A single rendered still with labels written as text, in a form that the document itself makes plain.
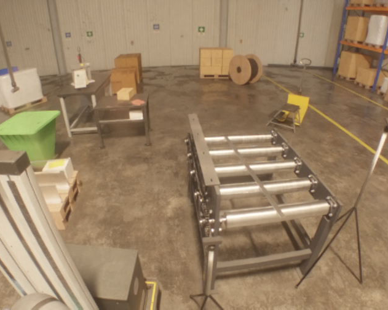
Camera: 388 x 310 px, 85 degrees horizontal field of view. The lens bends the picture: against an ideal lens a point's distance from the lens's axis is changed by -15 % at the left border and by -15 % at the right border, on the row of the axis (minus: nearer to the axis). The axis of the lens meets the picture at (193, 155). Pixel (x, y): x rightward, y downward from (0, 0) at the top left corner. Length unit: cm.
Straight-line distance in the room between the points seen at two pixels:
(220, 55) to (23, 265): 878
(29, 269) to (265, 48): 1243
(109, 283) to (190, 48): 1112
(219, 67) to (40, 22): 826
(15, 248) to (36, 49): 1239
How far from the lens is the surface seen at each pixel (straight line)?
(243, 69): 837
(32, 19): 1317
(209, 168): 165
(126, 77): 740
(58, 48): 1258
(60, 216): 300
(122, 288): 147
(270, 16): 1277
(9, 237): 108
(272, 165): 228
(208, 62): 925
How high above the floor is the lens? 208
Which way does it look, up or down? 30 degrees down
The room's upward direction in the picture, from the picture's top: straight up
